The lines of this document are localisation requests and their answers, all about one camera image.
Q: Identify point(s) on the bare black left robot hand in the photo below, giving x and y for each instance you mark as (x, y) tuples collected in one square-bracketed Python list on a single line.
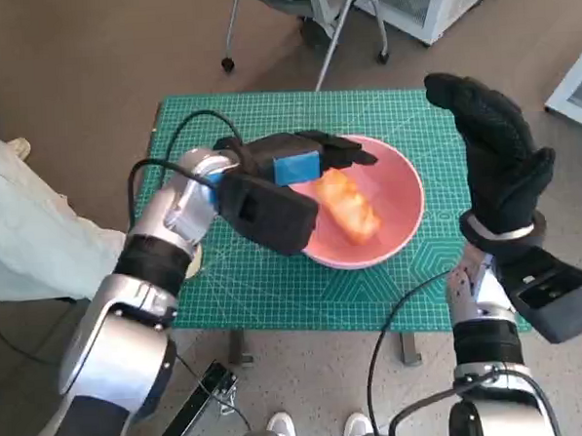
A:
[(295, 164)]

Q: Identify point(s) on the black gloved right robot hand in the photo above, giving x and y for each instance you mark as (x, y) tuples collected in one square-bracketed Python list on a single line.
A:
[(503, 168)]

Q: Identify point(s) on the long toasted toy bread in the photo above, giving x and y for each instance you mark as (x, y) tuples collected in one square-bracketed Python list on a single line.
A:
[(351, 210)]

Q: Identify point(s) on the pink bowl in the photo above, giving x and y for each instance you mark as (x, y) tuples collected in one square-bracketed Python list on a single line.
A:
[(397, 193)]

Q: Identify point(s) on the round toy bread bun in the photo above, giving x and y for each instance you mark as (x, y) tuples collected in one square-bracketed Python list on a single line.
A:
[(198, 262)]

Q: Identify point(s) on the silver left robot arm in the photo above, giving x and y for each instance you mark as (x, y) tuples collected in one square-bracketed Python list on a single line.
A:
[(107, 335)]

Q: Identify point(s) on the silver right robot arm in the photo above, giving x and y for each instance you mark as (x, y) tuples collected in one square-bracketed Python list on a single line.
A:
[(482, 335)]

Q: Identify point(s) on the white floor appliance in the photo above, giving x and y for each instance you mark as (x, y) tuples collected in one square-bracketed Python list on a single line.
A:
[(577, 90)]

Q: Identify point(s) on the green cutting mat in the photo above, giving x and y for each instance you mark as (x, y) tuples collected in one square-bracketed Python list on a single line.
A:
[(285, 296)]

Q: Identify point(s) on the grey office chair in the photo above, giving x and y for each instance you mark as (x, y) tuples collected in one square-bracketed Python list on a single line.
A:
[(319, 1)]

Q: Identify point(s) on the white mesh-front cabinet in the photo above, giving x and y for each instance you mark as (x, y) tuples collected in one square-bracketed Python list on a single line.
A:
[(436, 0)]

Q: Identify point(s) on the grey table leg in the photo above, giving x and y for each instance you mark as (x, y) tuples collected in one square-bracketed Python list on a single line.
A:
[(410, 349), (239, 347)]

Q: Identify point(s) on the black metal bar with clamp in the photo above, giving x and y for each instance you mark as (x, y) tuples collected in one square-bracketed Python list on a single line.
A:
[(193, 408)]

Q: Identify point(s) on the white shoe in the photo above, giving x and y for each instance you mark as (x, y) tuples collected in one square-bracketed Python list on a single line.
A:
[(356, 427), (281, 429)]

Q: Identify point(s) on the person in light clothes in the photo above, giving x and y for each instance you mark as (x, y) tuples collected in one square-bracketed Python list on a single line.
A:
[(28, 232)]

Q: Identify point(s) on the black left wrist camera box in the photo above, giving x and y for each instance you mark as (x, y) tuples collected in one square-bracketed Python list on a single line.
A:
[(271, 219)]

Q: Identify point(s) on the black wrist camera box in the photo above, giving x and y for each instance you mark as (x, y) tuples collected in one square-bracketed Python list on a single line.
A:
[(271, 219), (553, 292)]

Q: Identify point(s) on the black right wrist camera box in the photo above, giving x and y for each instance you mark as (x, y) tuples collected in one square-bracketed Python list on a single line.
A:
[(553, 292)]

